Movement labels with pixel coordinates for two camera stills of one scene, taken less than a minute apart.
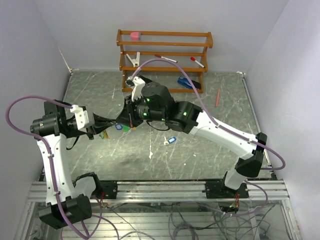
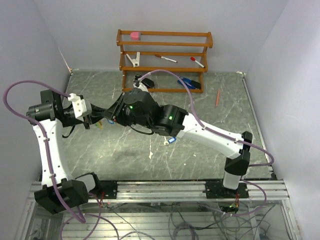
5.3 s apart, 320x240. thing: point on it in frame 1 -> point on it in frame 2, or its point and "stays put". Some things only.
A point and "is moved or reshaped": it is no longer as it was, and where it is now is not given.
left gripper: [100, 123] -> [94, 117]
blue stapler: [183, 81] stays put
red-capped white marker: [193, 59] stays put
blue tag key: [170, 140] stays put
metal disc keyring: [104, 134] is moved or reshaped
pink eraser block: [134, 35] stays put
